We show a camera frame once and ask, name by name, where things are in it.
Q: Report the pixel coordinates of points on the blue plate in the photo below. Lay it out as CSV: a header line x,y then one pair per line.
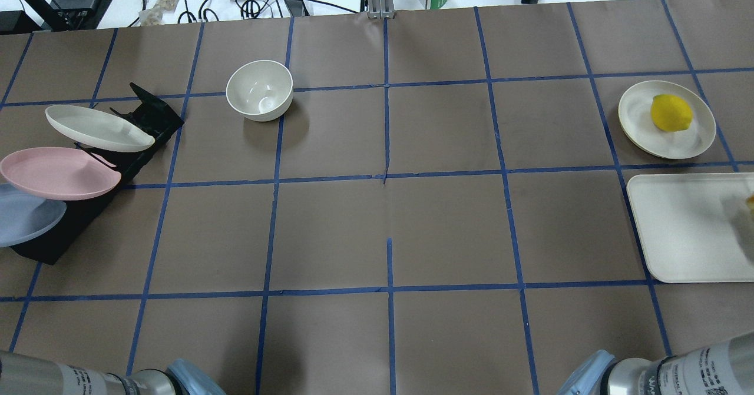
x,y
25,217

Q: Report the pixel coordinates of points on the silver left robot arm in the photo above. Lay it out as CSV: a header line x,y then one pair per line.
x,y
29,375

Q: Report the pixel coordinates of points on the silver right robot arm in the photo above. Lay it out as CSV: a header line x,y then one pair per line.
x,y
722,368

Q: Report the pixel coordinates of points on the black plate rack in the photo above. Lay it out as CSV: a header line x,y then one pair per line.
x,y
153,116

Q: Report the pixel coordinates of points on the cream round plate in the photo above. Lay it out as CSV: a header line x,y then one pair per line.
x,y
635,120

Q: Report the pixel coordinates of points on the white plate in rack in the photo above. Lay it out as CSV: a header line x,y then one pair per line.
x,y
98,129

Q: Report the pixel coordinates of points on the pink plate in rack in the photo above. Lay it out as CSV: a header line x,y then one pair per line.
x,y
59,173

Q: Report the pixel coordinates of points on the cream ceramic bowl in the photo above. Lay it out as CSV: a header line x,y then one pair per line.
x,y
260,91

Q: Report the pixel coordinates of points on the yellow lemon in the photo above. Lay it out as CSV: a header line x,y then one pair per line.
x,y
670,113

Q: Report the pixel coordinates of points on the cream rectangular tray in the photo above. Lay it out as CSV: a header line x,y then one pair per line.
x,y
694,228

